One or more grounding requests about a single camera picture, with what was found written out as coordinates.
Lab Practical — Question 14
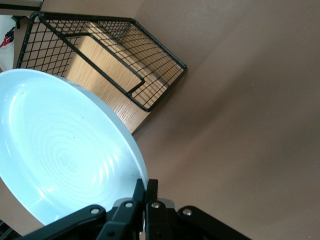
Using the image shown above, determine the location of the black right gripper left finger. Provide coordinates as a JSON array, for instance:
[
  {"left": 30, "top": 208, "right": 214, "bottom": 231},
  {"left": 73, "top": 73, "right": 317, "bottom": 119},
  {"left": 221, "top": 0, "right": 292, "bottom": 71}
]
[{"left": 21, "top": 178, "right": 146, "bottom": 240}]

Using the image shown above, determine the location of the wooden tray with wire sides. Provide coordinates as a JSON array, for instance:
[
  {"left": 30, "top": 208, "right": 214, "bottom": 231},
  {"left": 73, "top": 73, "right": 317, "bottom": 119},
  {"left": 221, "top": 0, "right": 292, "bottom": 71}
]
[{"left": 15, "top": 11, "right": 188, "bottom": 136}]

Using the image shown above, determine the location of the light blue round plate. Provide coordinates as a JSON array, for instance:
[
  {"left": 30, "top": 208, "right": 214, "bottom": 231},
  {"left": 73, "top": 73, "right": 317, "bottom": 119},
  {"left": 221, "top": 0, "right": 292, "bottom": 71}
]
[{"left": 0, "top": 68, "right": 149, "bottom": 226}]

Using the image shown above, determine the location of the red clip lead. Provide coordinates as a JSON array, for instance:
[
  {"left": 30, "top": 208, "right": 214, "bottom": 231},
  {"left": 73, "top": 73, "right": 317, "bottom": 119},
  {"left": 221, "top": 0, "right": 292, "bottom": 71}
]
[{"left": 0, "top": 29, "right": 15, "bottom": 50}]

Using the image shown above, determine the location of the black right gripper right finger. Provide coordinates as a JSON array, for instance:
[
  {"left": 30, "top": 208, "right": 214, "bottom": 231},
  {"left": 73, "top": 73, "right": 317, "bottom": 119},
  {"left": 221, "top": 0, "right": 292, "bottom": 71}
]
[{"left": 144, "top": 178, "right": 251, "bottom": 240}]

